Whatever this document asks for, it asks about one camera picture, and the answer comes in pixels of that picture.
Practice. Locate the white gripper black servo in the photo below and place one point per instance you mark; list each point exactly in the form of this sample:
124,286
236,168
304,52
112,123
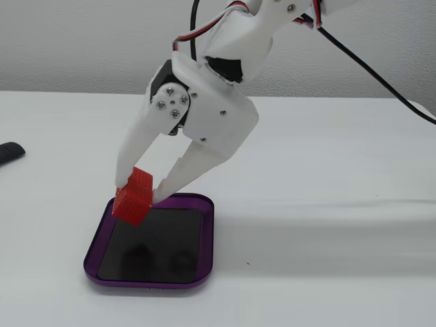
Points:
218,119

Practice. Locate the red textured cube block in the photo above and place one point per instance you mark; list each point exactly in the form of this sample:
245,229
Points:
133,201

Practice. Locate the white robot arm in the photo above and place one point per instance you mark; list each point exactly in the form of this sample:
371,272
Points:
245,30

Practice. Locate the purple metal tray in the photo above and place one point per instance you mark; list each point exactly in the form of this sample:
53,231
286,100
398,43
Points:
208,238

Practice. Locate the black rounded object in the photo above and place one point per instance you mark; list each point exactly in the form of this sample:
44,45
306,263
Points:
10,151

